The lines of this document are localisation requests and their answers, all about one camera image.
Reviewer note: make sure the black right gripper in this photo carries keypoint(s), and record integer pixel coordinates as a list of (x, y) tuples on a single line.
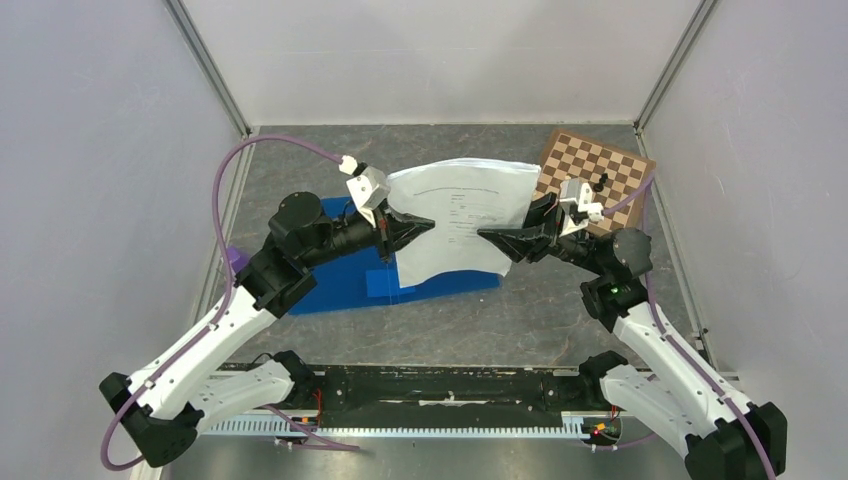
[(531, 241)]

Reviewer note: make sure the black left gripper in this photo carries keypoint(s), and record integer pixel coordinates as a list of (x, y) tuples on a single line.
[(394, 230)]

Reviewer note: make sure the blue plastic folder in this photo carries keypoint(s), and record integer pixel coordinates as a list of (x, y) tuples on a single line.
[(362, 280)]

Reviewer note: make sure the white paper sheet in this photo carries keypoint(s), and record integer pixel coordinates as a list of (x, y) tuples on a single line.
[(461, 196)]

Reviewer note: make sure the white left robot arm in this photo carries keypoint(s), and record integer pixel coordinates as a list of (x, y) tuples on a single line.
[(164, 406)]

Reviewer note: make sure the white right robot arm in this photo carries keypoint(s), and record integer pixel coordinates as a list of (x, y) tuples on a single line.
[(718, 431)]

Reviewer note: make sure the black chess piece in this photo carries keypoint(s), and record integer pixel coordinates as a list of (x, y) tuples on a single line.
[(600, 185)]

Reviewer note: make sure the wooden chessboard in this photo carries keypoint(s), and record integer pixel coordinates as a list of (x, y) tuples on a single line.
[(569, 155)]

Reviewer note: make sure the purple plastic object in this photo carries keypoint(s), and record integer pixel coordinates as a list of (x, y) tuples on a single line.
[(238, 259)]

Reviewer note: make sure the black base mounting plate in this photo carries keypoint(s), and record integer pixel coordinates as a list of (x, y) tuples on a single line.
[(448, 396)]

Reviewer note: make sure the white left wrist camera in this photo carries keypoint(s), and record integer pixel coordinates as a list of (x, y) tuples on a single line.
[(368, 187)]

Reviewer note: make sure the white slotted cable duct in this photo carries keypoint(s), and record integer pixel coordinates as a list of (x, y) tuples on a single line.
[(269, 425)]

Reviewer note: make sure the aluminium frame post right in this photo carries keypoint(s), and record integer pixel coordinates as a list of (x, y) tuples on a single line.
[(680, 52)]

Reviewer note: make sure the aluminium frame post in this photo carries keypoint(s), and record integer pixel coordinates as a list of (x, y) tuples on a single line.
[(680, 52), (202, 55)]

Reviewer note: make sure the aluminium frame post left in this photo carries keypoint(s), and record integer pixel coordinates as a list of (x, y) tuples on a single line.
[(202, 55)]

